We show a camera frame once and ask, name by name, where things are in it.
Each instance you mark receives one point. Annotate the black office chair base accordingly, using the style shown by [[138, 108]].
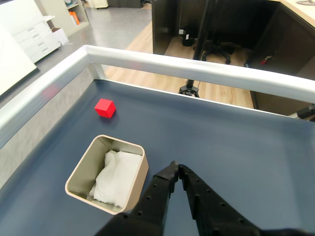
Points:
[[216, 50]]

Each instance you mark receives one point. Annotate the beige square box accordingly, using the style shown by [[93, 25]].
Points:
[[137, 186]]

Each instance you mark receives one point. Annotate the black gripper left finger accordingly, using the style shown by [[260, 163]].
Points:
[[152, 204]]

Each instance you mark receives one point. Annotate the white crumpled cloth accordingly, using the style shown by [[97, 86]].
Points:
[[115, 179]]

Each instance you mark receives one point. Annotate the black camera stand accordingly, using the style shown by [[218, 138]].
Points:
[[189, 88]]

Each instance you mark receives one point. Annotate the grey open shelf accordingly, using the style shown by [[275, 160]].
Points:
[[78, 27]]

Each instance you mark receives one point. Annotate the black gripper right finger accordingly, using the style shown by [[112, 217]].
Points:
[[209, 211]]

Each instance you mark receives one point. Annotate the silver table rail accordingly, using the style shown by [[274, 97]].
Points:
[[172, 66]]

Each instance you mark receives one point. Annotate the white board panel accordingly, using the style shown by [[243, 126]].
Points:
[[9, 61]]

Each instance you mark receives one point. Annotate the black cylinder bin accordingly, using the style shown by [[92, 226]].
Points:
[[188, 37]]

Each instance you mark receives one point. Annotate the red cube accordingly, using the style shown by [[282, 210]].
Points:
[[104, 108]]

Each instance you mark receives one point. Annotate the white drawer cabinet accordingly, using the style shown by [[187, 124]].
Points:
[[34, 39]]

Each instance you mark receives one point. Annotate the orange books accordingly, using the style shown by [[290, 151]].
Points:
[[74, 18]]

